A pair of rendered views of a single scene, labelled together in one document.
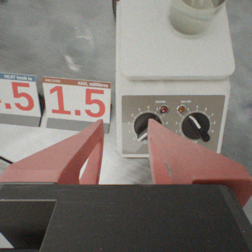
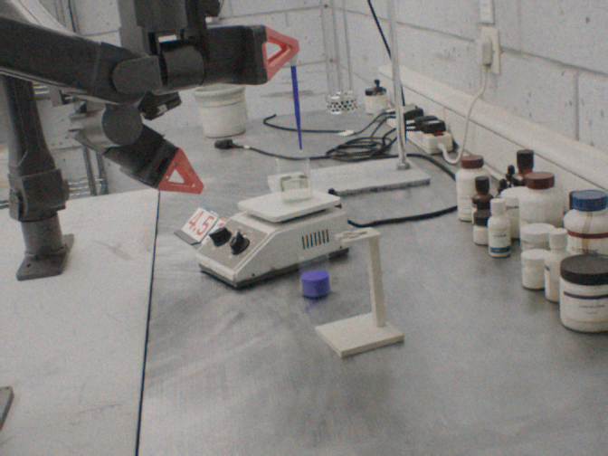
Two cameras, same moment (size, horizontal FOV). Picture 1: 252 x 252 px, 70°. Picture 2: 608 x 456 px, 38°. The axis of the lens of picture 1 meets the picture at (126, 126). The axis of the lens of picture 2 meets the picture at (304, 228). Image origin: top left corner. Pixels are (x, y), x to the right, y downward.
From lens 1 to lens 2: 127 cm
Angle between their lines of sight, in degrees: 67
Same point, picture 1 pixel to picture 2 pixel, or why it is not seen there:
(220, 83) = (272, 228)
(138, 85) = (242, 217)
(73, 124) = not seen: hidden behind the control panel
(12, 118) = (186, 236)
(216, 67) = (272, 213)
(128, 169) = (191, 274)
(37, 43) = not seen: hidden behind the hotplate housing
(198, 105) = (252, 235)
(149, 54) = (258, 202)
